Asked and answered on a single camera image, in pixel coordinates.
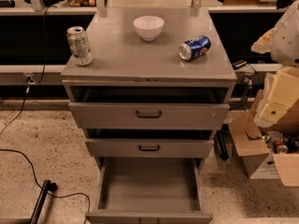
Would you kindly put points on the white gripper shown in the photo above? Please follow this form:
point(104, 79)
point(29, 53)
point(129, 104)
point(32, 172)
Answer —
point(286, 42)

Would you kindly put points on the blue pepsi can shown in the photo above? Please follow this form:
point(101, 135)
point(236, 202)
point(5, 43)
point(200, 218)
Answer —
point(194, 48)

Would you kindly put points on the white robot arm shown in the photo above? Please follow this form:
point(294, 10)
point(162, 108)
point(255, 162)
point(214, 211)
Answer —
point(285, 41)

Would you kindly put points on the brown can in box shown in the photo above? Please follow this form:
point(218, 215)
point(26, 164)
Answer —
point(280, 147)

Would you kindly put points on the grey drawer cabinet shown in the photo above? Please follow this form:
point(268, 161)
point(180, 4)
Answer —
point(127, 69)

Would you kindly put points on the green white soda can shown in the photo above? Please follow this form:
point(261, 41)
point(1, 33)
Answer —
point(79, 45)

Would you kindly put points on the grey top drawer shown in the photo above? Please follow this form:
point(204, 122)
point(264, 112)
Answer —
point(149, 116)

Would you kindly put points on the grey middle drawer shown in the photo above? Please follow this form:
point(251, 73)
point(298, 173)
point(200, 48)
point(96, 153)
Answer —
point(149, 148)

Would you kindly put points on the grey open bottom drawer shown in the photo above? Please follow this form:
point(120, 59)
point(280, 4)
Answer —
point(149, 191)

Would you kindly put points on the small black device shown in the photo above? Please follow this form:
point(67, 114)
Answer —
point(238, 64)

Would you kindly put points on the open cardboard box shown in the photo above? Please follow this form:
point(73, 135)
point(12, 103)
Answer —
point(260, 160)

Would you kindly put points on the white ceramic bowl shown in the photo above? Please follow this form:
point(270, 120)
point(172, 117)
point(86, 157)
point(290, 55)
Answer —
point(148, 27)

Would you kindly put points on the black metal floor bar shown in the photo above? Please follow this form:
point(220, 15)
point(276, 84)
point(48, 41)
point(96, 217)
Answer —
point(47, 188)

